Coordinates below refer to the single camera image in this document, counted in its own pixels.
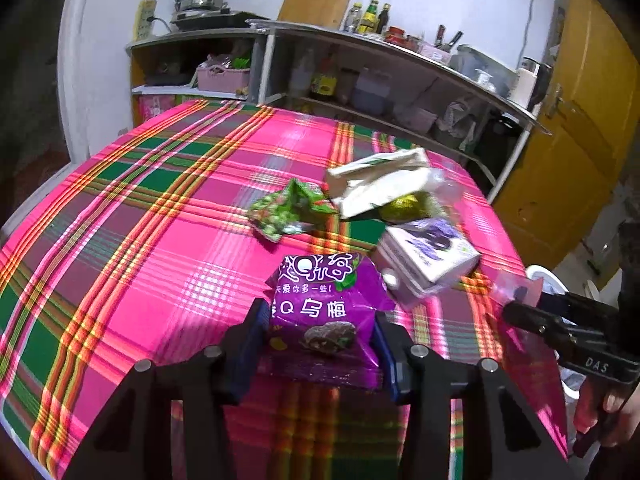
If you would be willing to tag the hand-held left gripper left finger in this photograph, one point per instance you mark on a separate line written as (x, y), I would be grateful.
(247, 355)

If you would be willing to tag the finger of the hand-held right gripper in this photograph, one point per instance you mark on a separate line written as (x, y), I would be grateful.
(530, 317)
(575, 310)

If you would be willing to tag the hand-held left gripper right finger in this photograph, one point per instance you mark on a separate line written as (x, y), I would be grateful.
(395, 365)

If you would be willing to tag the clear plastic wrapper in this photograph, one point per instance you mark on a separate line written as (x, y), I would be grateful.
(515, 287)

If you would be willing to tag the white trash bin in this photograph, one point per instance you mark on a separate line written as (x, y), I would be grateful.
(542, 274)

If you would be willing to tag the purple snack packet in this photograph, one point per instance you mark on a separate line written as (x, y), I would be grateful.
(320, 305)

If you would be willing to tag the white purple tissue pack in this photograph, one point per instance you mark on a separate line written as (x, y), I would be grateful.
(430, 255)

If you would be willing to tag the green snack wrapper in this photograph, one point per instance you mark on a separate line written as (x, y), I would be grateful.
(285, 210)

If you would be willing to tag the yellow snack wrapper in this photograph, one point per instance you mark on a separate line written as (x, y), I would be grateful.
(405, 207)

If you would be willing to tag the person's right hand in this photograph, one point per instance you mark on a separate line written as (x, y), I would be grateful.
(625, 410)

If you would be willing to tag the crumpled clear plastic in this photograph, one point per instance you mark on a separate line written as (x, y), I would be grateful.
(450, 190)

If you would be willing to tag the yellow wooden door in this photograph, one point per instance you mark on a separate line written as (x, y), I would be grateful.
(590, 160)

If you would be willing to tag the bundle of plastic bags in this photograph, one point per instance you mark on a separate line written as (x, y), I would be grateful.
(457, 125)

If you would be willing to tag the brass door lock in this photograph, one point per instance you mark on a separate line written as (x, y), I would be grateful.
(557, 100)

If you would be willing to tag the pink plastic tub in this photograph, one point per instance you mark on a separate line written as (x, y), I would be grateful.
(415, 119)

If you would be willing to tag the white thermos flask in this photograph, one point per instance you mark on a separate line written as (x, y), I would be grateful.
(525, 85)

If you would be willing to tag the clear plastic storage container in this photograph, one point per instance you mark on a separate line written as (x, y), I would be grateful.
(482, 67)

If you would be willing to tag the blue grey plastic jug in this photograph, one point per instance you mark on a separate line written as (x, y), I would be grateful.
(371, 92)

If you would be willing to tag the pink plastic basket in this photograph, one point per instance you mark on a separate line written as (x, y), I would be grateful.
(222, 77)

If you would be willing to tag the yellow oil bottle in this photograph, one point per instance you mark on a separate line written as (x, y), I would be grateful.
(324, 82)

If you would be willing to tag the knife holder with knives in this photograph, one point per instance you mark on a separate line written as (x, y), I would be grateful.
(445, 40)

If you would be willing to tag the red container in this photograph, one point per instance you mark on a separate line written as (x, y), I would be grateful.
(395, 35)

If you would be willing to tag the small grey kitchen shelf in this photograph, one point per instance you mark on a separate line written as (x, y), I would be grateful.
(200, 35)

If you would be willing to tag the long grey kitchen shelf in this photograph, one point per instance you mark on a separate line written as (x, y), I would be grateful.
(265, 25)

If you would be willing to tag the dark sauce bottle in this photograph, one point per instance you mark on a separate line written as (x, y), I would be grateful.
(384, 20)

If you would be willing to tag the black induction cooker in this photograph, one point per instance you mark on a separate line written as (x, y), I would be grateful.
(210, 20)

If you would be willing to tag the green yellow sauce bottle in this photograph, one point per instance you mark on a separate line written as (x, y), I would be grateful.
(370, 17)

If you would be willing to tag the clear glass bottle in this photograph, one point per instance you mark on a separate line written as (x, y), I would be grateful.
(353, 17)

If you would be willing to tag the yellow power strip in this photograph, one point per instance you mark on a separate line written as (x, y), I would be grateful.
(145, 20)

